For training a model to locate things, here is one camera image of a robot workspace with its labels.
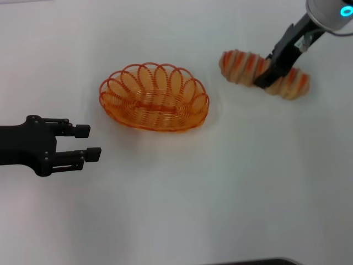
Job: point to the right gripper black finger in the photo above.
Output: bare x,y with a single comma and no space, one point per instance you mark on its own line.
269,57
268,80

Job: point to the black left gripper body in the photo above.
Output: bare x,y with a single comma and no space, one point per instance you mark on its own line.
24,146

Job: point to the dark rounded robot base edge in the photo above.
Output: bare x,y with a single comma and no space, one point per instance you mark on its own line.
262,262

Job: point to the orange plastic woven basket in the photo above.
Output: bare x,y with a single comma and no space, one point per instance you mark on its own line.
154,113

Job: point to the long orange striped bread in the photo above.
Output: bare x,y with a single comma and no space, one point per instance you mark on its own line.
240,66

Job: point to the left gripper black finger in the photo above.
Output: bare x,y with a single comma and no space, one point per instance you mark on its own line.
82,131
93,154

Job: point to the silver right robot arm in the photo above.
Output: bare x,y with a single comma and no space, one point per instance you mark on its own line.
325,12

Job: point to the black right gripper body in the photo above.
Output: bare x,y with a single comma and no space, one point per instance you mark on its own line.
289,47

